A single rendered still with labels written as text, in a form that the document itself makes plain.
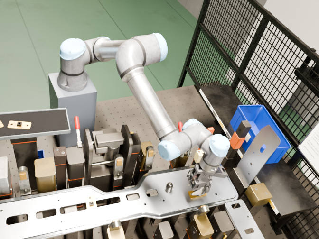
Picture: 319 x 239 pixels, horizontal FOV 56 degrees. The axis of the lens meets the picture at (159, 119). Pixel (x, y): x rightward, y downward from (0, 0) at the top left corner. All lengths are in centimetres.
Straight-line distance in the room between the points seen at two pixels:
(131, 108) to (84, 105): 56
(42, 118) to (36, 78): 210
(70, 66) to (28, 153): 45
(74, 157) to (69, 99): 37
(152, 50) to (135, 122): 91
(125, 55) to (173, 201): 65
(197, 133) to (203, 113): 113
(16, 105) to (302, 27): 289
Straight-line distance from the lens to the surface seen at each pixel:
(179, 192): 139
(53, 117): 137
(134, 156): 142
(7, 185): 130
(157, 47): 121
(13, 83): 341
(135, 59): 114
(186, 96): 235
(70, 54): 148
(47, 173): 128
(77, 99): 159
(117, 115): 206
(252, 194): 147
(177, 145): 107
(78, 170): 135
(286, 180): 164
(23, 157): 147
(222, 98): 190
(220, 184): 149
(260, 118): 178
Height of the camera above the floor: 213
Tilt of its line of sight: 43 degrees down
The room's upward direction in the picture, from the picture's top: 16 degrees clockwise
